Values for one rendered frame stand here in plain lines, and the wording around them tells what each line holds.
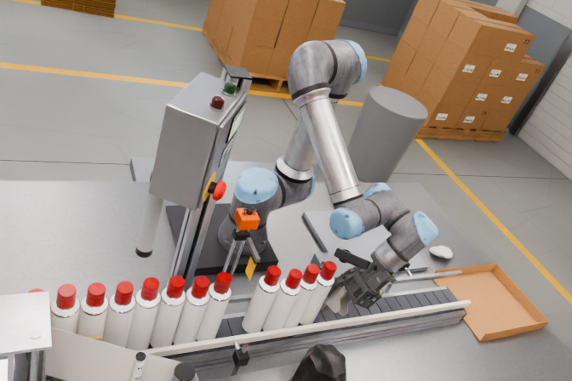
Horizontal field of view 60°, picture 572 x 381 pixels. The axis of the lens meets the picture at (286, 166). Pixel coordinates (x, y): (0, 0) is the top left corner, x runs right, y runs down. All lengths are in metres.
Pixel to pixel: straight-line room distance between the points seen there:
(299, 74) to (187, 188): 0.43
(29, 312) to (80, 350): 0.15
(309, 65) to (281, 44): 3.28
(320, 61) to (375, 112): 2.34
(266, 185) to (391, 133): 2.23
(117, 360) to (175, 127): 0.45
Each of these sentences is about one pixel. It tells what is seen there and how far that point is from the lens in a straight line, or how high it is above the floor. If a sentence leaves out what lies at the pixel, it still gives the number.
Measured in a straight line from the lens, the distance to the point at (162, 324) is 1.15.
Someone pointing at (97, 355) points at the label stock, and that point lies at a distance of 1.03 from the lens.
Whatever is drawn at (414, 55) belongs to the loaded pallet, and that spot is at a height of 0.59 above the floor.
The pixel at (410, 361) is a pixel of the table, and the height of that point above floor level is 0.83.
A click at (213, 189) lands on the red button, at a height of 1.33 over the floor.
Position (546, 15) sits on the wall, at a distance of 6.26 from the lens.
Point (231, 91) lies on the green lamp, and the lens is 0.91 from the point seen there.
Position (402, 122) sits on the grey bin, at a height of 0.57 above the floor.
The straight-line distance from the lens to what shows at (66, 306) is 1.05.
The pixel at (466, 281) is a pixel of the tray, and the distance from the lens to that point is 1.90.
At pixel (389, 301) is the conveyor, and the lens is 1.56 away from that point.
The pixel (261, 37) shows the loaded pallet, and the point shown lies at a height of 0.47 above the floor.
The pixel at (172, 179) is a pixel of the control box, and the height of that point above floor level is 1.34.
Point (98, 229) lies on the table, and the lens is 1.53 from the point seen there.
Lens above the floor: 1.88
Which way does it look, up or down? 32 degrees down
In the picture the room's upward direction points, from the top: 21 degrees clockwise
